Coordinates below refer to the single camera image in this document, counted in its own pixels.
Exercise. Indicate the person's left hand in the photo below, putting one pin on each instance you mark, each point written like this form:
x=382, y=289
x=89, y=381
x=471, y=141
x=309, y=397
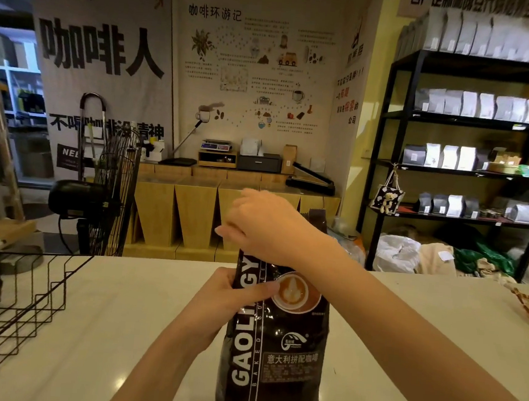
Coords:
x=209, y=308

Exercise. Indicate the person's right hand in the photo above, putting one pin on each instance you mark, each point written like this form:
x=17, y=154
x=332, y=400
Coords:
x=280, y=231

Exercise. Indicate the person's left thumb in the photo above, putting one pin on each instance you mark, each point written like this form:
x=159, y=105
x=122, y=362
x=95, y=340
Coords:
x=259, y=291

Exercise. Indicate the person's right thumb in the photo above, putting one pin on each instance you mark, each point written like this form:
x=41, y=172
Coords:
x=229, y=232

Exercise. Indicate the person's right forearm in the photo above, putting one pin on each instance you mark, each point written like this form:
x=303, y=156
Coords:
x=417, y=354

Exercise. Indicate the person's left forearm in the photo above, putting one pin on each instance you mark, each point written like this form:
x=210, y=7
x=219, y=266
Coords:
x=161, y=373

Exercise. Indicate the wooden counter cabinet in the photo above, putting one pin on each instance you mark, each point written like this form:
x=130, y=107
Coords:
x=180, y=209

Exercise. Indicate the small wooden shelf box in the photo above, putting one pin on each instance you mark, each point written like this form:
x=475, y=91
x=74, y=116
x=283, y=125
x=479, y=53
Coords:
x=217, y=158

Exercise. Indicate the black box printer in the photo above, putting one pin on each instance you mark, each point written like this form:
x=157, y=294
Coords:
x=259, y=162

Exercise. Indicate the digital scale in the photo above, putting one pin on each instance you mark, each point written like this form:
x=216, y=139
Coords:
x=216, y=145

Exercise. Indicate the white paper bag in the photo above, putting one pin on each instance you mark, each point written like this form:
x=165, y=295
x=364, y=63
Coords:
x=250, y=147

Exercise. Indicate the brown paper bag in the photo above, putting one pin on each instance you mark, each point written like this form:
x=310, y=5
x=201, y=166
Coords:
x=289, y=159

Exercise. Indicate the black heat sealer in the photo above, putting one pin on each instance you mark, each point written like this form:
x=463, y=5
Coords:
x=310, y=181

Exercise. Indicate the black standing fan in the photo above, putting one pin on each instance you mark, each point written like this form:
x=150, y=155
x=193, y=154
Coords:
x=103, y=193

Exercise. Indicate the white plastic sack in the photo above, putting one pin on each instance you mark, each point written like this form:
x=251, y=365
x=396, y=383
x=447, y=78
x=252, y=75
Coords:
x=396, y=255

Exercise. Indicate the hanging bag with teddy bear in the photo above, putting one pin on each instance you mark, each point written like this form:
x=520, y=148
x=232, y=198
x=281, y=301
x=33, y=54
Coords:
x=387, y=199

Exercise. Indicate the metal hand trolley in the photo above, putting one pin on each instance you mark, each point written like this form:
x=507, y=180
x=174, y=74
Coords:
x=89, y=122

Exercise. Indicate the gray coffee pouch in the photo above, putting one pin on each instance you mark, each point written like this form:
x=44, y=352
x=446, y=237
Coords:
x=424, y=203
x=415, y=156
x=439, y=204
x=471, y=208

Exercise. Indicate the black metal shelf rack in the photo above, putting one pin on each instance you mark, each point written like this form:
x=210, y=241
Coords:
x=400, y=127

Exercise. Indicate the white coffee pouch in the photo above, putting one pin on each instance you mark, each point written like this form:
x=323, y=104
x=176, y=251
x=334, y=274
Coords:
x=450, y=157
x=433, y=155
x=524, y=213
x=467, y=158
x=455, y=206

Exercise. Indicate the white banner with black characters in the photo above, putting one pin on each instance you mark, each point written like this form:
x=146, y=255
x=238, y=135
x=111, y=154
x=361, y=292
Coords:
x=102, y=45

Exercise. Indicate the green plastic bag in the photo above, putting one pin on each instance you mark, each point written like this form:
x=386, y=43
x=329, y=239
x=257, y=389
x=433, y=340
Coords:
x=483, y=258

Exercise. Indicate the white storage shelf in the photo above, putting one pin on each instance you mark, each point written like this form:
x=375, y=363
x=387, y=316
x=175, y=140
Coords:
x=21, y=107

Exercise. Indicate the row of small white pouches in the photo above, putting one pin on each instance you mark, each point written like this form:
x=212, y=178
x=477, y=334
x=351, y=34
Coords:
x=476, y=105

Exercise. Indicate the row of large white pouches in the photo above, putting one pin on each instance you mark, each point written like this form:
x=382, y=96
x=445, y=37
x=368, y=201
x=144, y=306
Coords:
x=477, y=34

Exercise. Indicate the hanging banner with characters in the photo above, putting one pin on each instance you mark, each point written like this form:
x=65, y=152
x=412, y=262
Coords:
x=480, y=4

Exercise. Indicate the illustrated coffee wall poster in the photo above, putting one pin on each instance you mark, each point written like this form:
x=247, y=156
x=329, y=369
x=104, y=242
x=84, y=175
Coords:
x=253, y=68

